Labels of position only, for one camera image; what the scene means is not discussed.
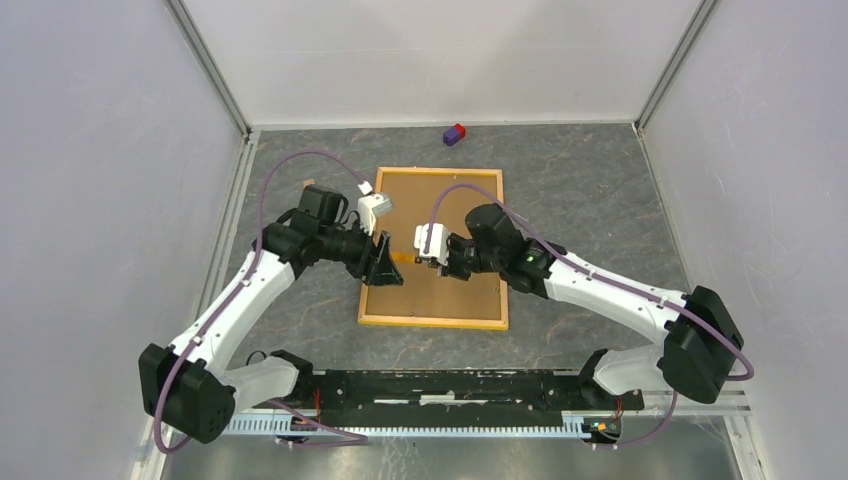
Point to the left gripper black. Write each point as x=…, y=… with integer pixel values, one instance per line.
x=374, y=265

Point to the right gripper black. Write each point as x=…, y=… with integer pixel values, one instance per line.
x=448, y=269

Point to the yellow picture frame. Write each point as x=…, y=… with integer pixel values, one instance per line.
x=434, y=323

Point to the orange handled screwdriver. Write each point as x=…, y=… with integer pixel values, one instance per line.
x=407, y=258

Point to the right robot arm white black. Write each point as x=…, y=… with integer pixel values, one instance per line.
x=694, y=342

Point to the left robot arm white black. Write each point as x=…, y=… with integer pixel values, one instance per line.
x=188, y=384

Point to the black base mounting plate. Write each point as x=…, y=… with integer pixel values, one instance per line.
x=453, y=398

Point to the purple red toy brick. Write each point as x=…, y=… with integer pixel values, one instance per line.
x=453, y=134

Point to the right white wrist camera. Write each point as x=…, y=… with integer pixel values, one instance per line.
x=430, y=241

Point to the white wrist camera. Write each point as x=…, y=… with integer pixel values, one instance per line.
x=370, y=208
x=430, y=241

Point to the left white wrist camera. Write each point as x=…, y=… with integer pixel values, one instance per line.
x=370, y=208

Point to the white slotted cable duct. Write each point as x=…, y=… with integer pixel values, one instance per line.
x=281, y=424

